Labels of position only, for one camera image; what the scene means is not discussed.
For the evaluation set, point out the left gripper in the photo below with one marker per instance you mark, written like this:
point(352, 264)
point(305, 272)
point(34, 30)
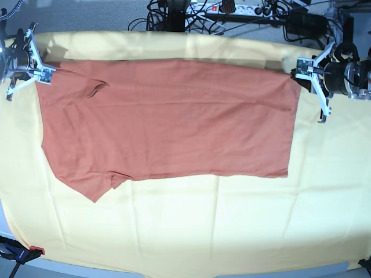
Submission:
point(338, 79)

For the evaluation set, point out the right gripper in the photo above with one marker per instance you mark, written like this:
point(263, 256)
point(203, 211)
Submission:
point(17, 59)

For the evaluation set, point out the salmon pink T-shirt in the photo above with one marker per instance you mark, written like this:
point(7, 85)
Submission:
point(107, 122)

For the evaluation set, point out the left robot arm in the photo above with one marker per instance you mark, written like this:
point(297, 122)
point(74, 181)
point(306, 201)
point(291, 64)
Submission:
point(345, 53)

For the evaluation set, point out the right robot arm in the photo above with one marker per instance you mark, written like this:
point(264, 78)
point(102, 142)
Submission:
point(3, 63)

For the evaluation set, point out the black power adapter box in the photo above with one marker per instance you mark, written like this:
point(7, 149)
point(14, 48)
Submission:
point(306, 24)

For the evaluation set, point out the black upright device right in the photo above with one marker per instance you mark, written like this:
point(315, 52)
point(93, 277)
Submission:
point(348, 29)

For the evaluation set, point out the white power strip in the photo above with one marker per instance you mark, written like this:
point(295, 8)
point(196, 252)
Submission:
point(241, 13)

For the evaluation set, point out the yellow table cloth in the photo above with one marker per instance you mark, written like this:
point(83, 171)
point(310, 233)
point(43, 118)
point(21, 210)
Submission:
point(202, 226)

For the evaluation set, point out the blue black bar clamp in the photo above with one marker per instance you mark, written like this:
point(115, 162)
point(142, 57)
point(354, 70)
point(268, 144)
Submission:
point(14, 251)

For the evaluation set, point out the black clamp right corner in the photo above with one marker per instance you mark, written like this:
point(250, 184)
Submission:
point(366, 264)

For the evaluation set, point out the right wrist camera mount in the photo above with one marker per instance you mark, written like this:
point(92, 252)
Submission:
point(42, 73)

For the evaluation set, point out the black stand post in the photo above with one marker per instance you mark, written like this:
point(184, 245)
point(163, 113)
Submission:
point(176, 16)

